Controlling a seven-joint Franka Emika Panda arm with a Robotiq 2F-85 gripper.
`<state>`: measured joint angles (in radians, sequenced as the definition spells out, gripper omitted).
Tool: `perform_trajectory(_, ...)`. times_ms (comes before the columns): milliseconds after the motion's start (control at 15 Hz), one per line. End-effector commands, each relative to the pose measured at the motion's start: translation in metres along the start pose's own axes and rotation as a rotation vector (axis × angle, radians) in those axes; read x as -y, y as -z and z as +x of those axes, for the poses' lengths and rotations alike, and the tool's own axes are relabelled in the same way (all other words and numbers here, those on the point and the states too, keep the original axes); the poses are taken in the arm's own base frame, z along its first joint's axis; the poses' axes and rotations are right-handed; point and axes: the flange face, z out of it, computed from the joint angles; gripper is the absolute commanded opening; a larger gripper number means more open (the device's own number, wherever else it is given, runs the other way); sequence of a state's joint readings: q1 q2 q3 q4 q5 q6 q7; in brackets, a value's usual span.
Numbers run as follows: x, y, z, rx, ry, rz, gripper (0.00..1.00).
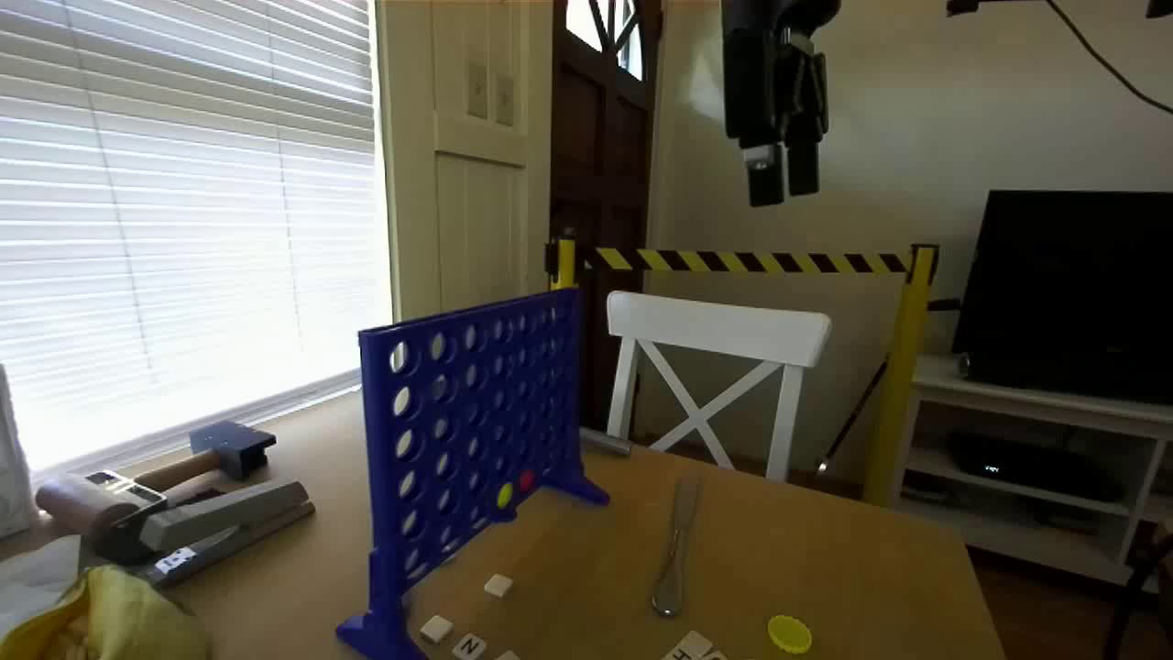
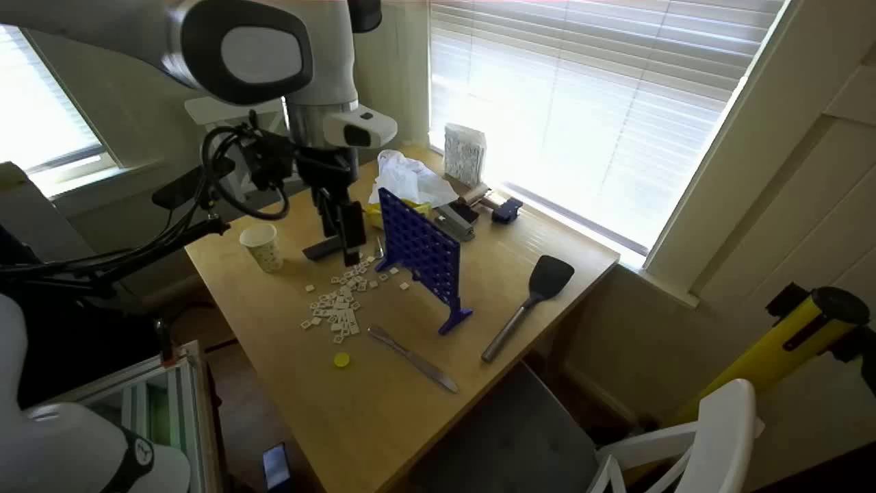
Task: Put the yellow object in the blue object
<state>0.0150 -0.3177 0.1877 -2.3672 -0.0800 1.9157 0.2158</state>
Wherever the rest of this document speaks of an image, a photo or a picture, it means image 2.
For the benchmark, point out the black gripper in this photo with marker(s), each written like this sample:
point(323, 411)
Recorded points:
point(325, 174)

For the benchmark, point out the yellow game disc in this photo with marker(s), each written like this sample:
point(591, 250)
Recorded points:
point(341, 359)

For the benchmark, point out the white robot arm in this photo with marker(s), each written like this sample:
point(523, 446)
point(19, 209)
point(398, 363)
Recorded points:
point(247, 52)

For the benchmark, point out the black remote control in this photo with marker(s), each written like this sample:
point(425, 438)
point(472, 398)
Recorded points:
point(323, 246)

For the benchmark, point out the clear plastic bag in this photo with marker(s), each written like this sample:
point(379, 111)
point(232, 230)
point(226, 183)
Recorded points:
point(412, 178)

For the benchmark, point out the paper cup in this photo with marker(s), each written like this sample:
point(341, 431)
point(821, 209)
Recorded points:
point(261, 244)

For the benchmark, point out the blue connect four grid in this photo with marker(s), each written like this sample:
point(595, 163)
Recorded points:
point(425, 250)

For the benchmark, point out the grey stapler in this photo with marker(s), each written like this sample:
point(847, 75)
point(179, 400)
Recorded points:
point(455, 216)

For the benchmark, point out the small dark blue box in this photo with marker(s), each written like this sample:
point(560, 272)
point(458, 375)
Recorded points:
point(507, 211)

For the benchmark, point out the black spatula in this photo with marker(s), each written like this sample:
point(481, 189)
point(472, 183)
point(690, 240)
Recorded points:
point(546, 281)

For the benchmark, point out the smartphone on floor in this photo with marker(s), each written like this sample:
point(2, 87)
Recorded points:
point(278, 471)

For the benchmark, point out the white window blinds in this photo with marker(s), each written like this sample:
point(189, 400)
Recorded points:
point(595, 107)

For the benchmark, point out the white wooden chair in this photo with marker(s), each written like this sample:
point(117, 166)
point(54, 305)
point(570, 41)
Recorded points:
point(700, 456)

